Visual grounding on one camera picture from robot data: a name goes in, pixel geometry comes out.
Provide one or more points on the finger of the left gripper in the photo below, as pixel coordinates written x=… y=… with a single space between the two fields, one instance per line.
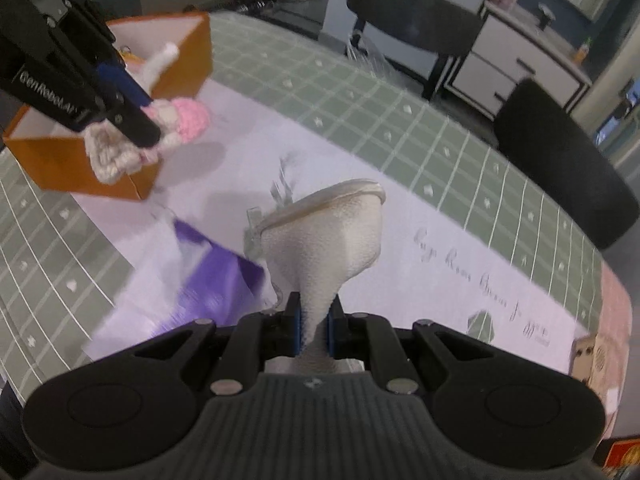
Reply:
x=124 y=101

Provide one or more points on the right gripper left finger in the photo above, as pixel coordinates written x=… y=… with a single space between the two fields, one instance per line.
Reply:
x=259 y=337

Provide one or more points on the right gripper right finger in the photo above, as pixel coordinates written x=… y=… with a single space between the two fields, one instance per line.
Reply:
x=370 y=339

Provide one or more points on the pink white crochet doll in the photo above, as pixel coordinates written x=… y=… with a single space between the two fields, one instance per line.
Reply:
x=123 y=144

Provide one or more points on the purple tissue pack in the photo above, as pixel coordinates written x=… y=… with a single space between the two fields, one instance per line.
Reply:
x=182 y=276

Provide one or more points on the orange storage box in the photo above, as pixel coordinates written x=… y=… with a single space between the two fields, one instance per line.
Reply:
x=55 y=157

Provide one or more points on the green grid tablecloth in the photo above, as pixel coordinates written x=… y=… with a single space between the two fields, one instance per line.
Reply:
x=60 y=274

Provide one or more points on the plastic bag on floor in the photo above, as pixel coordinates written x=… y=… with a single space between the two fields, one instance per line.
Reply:
x=363 y=52

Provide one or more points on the black chair right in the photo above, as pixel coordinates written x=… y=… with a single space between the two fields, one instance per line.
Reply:
x=544 y=142

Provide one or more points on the black chair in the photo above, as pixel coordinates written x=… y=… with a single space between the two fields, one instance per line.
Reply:
x=544 y=142
x=439 y=27

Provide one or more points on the black chair left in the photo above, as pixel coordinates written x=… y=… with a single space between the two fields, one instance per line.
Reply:
x=439 y=27

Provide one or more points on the white drawer cabinet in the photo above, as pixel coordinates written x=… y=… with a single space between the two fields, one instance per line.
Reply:
x=508 y=49

